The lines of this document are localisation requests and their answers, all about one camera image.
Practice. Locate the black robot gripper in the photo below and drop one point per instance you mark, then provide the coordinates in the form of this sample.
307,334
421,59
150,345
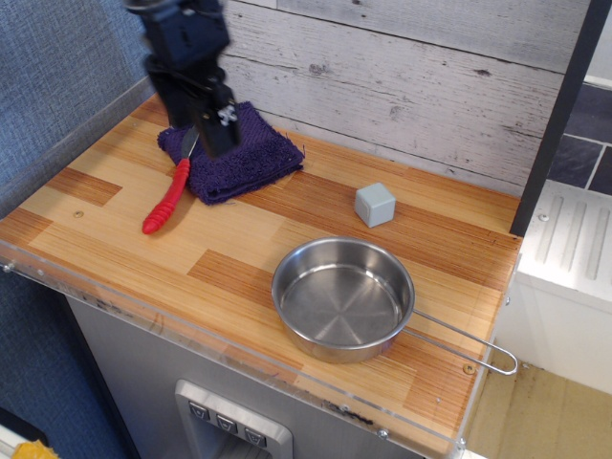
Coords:
185,40

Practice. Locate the pale blue cube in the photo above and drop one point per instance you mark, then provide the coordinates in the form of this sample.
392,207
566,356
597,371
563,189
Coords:
375,205

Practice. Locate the purple folded towel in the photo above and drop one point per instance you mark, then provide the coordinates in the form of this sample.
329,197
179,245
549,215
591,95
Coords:
263,157

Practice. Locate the stainless steel pan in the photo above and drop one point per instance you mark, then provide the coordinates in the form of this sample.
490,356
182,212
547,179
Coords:
346,300

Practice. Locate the clear acrylic edge guard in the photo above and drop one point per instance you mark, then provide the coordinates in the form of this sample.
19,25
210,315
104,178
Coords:
241,352

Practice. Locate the silver dispenser button panel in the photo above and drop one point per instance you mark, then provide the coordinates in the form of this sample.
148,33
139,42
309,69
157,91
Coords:
217,427

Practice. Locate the yellow object at corner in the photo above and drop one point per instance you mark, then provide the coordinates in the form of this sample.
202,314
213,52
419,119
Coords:
33,450

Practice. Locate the white ribbed side cabinet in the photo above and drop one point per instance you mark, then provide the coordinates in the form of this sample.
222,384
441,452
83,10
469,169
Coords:
558,310

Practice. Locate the red handled fork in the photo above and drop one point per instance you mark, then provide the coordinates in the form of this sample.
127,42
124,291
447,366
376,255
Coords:
162,212

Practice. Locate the dark right frame post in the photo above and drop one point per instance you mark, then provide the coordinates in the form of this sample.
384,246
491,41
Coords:
589,36

